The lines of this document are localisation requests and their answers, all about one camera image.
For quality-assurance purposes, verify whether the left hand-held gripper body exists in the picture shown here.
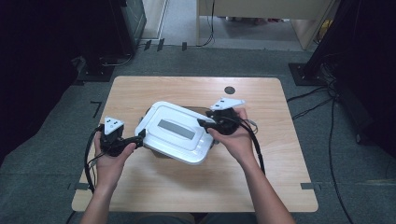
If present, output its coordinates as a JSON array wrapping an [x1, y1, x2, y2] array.
[[99, 117, 126, 158]]

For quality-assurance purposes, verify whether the person's right hand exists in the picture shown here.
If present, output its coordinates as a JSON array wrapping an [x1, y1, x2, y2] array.
[[207, 107, 259, 168]]

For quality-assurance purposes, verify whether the black floor tape corner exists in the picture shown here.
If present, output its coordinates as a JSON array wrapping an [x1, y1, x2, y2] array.
[[90, 100, 103, 119]]

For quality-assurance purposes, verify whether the clear plastic storage box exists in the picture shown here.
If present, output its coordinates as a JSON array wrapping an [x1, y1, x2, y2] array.
[[136, 105, 219, 160]]

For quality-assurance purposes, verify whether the white floor cable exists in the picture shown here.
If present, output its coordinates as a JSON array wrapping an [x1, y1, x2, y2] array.
[[99, 54, 134, 68]]

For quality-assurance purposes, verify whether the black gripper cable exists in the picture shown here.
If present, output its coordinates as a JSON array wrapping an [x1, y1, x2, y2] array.
[[84, 124, 104, 194], [225, 115, 266, 175]]

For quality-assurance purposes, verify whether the white box lid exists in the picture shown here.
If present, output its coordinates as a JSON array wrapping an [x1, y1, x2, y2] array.
[[134, 100, 216, 166]]

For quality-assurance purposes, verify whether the person's left hand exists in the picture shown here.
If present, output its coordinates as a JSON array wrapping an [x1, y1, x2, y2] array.
[[93, 133, 137, 192]]

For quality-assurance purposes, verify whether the dark glass cabinet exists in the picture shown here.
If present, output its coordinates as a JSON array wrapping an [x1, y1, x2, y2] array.
[[120, 0, 148, 57]]

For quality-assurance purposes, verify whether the long black floor cable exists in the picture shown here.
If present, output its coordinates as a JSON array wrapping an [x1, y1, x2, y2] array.
[[328, 99, 354, 224]]

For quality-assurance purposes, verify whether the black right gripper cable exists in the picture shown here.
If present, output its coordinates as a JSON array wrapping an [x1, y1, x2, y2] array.
[[225, 115, 266, 175]]

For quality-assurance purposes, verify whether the light wooden desk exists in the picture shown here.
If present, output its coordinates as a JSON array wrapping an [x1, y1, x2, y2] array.
[[195, 0, 339, 50]]

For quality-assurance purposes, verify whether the black hanging cable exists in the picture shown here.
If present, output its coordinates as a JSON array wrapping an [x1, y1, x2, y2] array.
[[199, 0, 217, 48]]

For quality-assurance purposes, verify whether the thin grey cable loop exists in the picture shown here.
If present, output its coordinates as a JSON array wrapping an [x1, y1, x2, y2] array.
[[246, 119, 260, 135]]

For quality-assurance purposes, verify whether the black stand base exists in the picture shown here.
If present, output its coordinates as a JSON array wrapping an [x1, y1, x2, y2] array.
[[76, 55, 115, 83]]

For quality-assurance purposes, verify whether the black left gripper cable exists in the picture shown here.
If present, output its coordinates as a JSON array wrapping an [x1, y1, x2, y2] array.
[[84, 124, 104, 194]]

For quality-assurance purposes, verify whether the black metal stand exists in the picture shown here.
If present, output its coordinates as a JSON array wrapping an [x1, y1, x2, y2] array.
[[288, 0, 359, 87]]

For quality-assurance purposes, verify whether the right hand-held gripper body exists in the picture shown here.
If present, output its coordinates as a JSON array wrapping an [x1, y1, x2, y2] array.
[[209, 97, 247, 136]]

